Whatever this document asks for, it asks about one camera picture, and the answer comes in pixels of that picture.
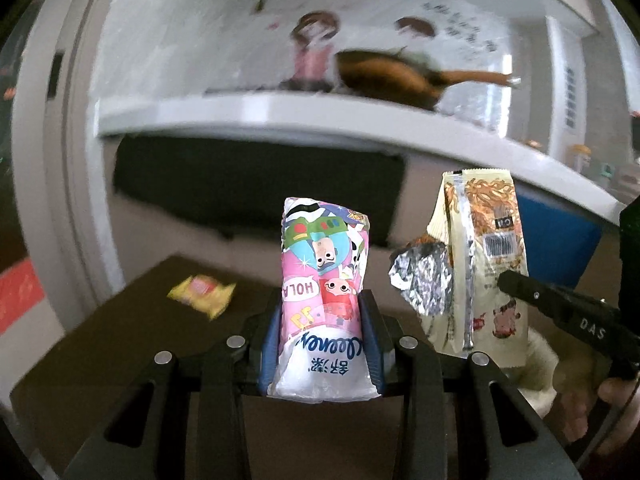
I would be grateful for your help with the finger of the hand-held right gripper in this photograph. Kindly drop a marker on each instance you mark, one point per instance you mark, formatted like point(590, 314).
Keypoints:
point(575, 315)

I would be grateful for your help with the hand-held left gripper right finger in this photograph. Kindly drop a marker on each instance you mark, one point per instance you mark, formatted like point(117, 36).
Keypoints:
point(374, 357)

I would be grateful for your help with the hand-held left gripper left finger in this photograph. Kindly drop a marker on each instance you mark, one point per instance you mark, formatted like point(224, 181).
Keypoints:
point(270, 345)

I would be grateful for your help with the pink cartoon tissue pack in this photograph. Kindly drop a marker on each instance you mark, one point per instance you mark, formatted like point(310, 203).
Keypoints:
point(322, 300)

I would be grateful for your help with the beige noodle snack packet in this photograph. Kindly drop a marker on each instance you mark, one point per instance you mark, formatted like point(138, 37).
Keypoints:
point(492, 230)

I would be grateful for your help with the person's right hand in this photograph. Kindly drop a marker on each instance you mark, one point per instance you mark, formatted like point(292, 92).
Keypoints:
point(622, 405)

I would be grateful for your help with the blue plastic box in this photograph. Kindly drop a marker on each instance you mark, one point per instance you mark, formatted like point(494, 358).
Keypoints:
point(560, 235)

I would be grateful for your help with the yellow snack packet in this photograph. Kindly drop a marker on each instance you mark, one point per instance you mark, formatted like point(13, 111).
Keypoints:
point(202, 292)

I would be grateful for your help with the small yellow-capped bottle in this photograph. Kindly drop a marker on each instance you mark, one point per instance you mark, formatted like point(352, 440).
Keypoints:
point(580, 156)

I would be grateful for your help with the black desk panel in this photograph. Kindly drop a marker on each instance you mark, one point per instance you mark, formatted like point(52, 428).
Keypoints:
point(250, 185)

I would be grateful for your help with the white vented cabinet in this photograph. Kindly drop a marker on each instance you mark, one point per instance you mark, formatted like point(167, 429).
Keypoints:
point(570, 85)

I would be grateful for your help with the white desk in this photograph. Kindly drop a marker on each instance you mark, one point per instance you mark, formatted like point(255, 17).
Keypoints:
point(300, 110)

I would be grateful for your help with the red strip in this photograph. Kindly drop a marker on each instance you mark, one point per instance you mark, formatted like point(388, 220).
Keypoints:
point(17, 295)

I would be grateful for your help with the brown wooden brush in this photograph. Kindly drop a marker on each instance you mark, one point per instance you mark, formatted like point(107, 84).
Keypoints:
point(390, 77)

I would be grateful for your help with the dark glass door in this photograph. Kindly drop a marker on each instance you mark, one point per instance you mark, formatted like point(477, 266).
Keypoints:
point(10, 135)

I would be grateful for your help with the cartoon wall poster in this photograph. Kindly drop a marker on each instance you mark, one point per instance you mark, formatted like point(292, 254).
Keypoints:
point(200, 35)

